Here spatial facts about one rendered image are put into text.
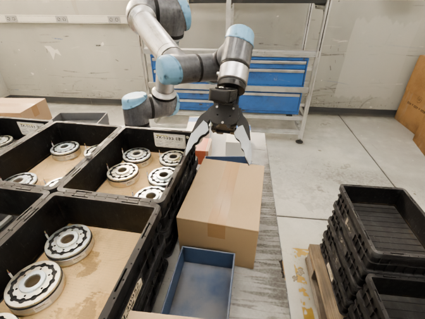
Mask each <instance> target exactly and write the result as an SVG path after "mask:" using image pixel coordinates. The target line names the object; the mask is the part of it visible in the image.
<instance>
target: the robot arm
mask: <svg viewBox="0 0 425 319"><path fill-rule="evenodd" d="M126 20H127V23H128V25H129V27H130V28H131V29H132V30H133V32H135V33H136V34H138V35H139V36H140V37H141V39H142V40H143V42H144V43H145V45H146V46H147V47H148V49H149V51H150V52H151V53H152V55H153V56H154V57H155V59H156V86H155V87H154V88H153V89H152V94H149V95H147V94H146V93H145V92H131V93H129V94H126V95H125V96H123V98H122V100H121V102H122V109H123V116H124V121H125V126H129V127H145V128H150V127H151V126H150V124H149V120H150V119H154V118H162V117H166V116H167V117H169V116H173V115H176V114H177V113H178V110H179V108H180V103H179V101H180V99H179V96H178V94H177V93H176V91H175V90H174V85H179V84H187V83H194V82H206V83H208V84H211V85H216V84H217V87H215V88H210V89H209V99H208V100H209V101H213V103H214V104H213V105H212V106H210V107H209V108H208V110H207V111H206V112H205V113H203V114H201V116H200V117H199V118H198V119H197V121H196V123H195V125H194V128H193V130H192V133H191V135H190V138H189V140H188V143H187V147H186V151H185V156H188V155H189V154H190V153H191V152H192V151H193V149H194V147H195V146H197V145H199V144H200V143H201V142H202V140H203V138H204V137H205V136H206V135H207V134H208V133H209V129H210V126H209V124H210V121H211V123H212V127H211V131H212V132H213V133H215V132H216V133H217V134H223V133H226V134H231V135H235V138H236V140H237V141H238V142H240V144H241V149H242V151H243V152H244V155H245V160H246V162H247V164H248V165H250V163H251V160H252V148H251V140H250V127H249V123H248V121H247V119H246V118H245V117H244V116H243V114H242V109H241V108H239V105H238V102H239V97H240V96H241V95H243V94H244V93H245V88H246V86H247V82H248V77H249V68H250V61H251V57H252V50H253V48H254V32H253V31H252V29H251V28H250V27H248V26H246V25H242V24H235V25H232V26H231V27H230V28H229V29H228V30H227V33H226V35H225V42H224V44H223V45H222V46H221V47H220V48H219V49H218V50H217V51H216V52H215V53H209V54H185V53H184V52H183V51H182V50H181V49H180V48H179V47H178V46H179V41H180V40H182V39H183V35H184V31H188V30H189V29H190V27H191V23H192V16H191V11H190V6H189V4H188V2H187V0H130V2H129V3H128V6H127V7H126ZM237 126H238V127H237Z"/></svg>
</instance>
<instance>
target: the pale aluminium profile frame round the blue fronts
mask: <svg viewBox="0 0 425 319"><path fill-rule="evenodd" d="M332 2H333V0H327V2H326V5H325V9H324V15H323V20H322V24H321V29H320V33H319V39H318V42H317V48H316V52H317V53H316V57H315V58H314V63H313V66H312V67H307V71H312V72H311V78H310V81H309V87H282V86H261V85H247V86H246V88H245V91H261V92H298V93H307V96H306V100H305V104H304V103H301V104H300V108H299V114H300V116H299V115H291V114H286V115H270V114H255V113H242V114H243V116H244V117H246V118H260V119H275V120H294V122H295V124H296V127H297V130H292V129H278V128H252V127H251V128H250V129H251V132H262V133H272V134H297V135H299V136H298V138H299V140H296V141H295V142H296V143H298V144H302V143H303V141H302V140H301V139H302V138H303V134H304V129H305V123H306V119H307V114H308V111H309V106H310V102H311V97H312V92H313V88H314V83H315V79H316V74H317V69H318V65H319V60H320V56H321V51H322V48H323V42H324V37H325V33H326V28H327V24H328V19H329V16H330V11H331V5H332ZM313 4H314V3H309V7H308V11H307V18H306V22H305V29H304V35H303V39H302V46H301V50H305V46H306V42H307V36H308V32H309V25H310V21H311V15H312V9H313ZM233 15H234V3H233V5H232V9H231V0H226V33H227V30H228V29H229V28H230V27H231V26H232V25H233ZM137 36H138V41H139V49H140V57H141V62H142V71H143V75H144V84H145V92H146V94H147V95H149V94H151V90H150V87H152V88H154V87H155V86H156V83H155V82H149V76H148V70H147V67H148V66H151V63H147V62H146V56H145V54H144V48H145V47H144V42H143V40H142V39H141V37H140V36H139V35H138V34H137ZM141 49H142V52H141ZM318 53H319V57H317V56H318ZM215 87H217V84H216V85H211V84H179V85H174V89H207V90H209V89H210V88H215ZM302 106H304V110H303V109H302ZM203 113H205V111H181V110H178V113H177V114H176V115H189V116H201V114H203ZM159 120H160V118H154V119H150V123H151V127H161V128H187V124H173V123H158V121H159ZM299 120H301V124H300V122H299Z"/></svg>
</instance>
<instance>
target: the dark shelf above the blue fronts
mask: <svg viewBox="0 0 425 319"><path fill-rule="evenodd" d="M326 2H327V0H231V4H233V3H315V4H316V5H322V6H325V5H326ZM190 3H226V0H194V1H193V2H191V0H189V4H190Z"/></svg>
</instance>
